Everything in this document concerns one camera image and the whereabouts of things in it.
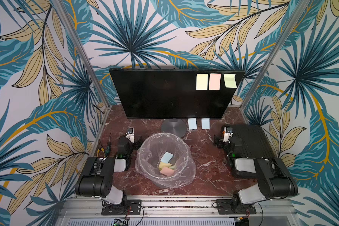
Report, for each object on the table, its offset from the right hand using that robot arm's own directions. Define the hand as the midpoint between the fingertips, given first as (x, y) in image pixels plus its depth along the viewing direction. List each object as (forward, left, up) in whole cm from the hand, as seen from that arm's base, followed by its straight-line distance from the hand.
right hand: (223, 134), depth 93 cm
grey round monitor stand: (+13, +30, -7) cm, 34 cm away
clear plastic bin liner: (-17, +38, +1) cm, 42 cm away
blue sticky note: (+4, +21, +7) cm, 22 cm away
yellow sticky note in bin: (-19, +40, 0) cm, 44 cm away
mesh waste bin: (-18, +46, +13) cm, 51 cm away
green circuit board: (-45, +63, -10) cm, 78 cm away
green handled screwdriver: (-5, +76, -6) cm, 76 cm away
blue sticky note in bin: (-17, +38, +4) cm, 41 cm away
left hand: (+1, +59, -1) cm, 59 cm away
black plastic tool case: (-2, -22, -7) cm, 23 cm away
